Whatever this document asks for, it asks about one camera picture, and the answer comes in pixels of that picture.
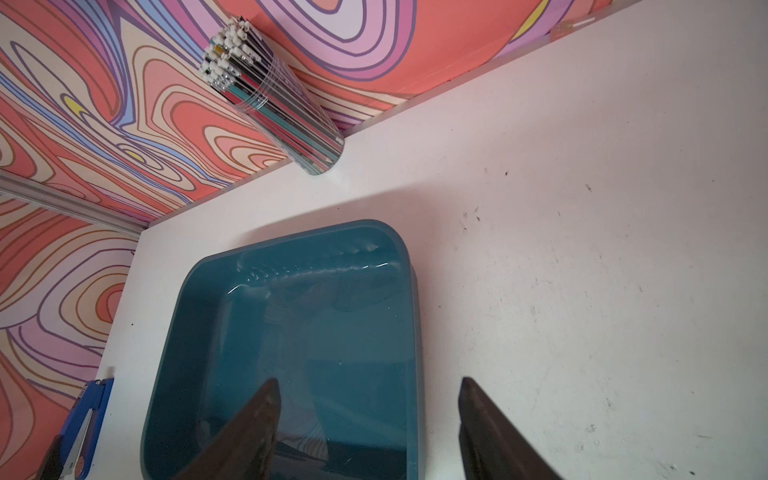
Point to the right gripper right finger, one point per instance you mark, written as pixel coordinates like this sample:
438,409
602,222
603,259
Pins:
491,447

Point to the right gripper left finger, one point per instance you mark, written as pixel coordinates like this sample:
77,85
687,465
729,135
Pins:
244,447

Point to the teal plastic storage box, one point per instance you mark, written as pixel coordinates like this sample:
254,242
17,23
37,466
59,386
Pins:
332,315

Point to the clear cup of pencils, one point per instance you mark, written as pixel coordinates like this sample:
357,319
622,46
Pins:
240,66

